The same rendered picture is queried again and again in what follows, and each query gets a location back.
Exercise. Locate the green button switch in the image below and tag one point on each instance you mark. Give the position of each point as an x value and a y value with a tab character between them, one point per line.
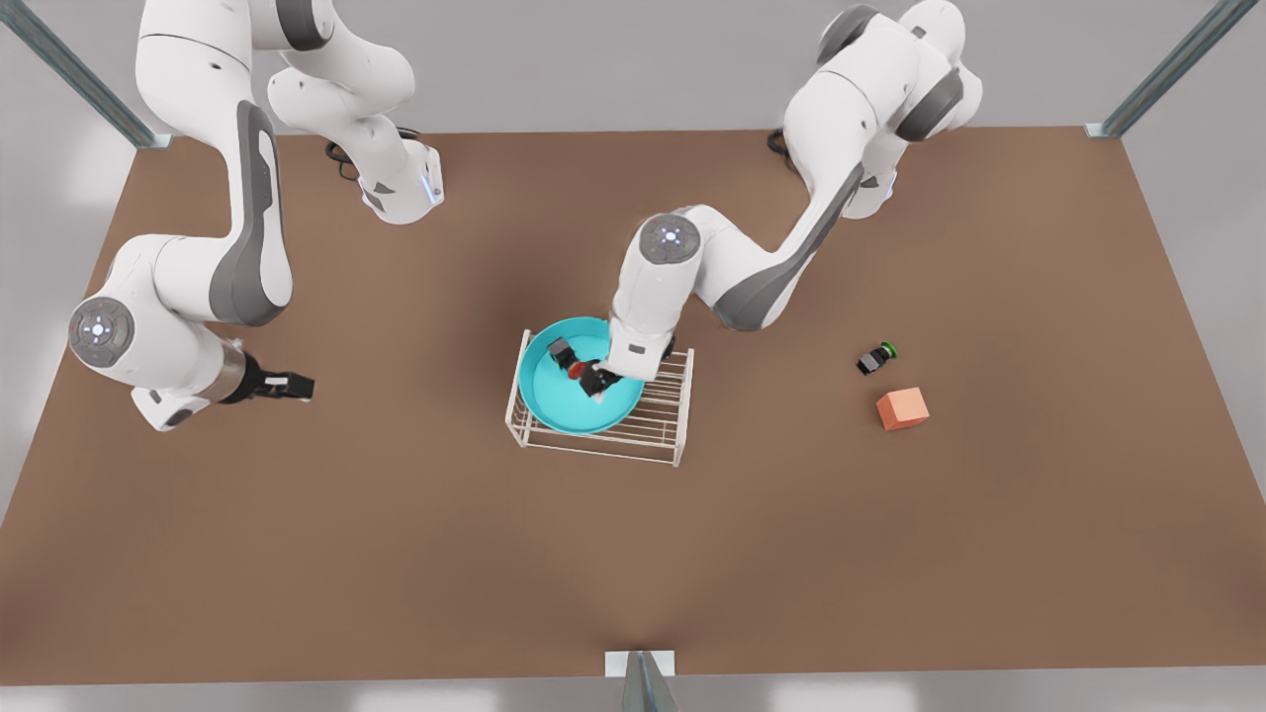
875	358

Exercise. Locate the silver frame post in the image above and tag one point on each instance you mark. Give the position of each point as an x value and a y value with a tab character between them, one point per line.
643	682
1167	69
89	84

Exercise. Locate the red button switch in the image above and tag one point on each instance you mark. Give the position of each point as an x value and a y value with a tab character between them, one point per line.
566	358

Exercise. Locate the orange cube block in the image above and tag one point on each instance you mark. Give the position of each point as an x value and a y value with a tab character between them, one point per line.
902	408

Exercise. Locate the teal plate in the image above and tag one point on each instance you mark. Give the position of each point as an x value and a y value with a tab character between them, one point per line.
574	381

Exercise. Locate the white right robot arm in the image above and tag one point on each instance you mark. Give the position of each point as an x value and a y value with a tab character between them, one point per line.
188	277

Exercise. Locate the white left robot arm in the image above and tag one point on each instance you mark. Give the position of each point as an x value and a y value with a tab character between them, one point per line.
752	257

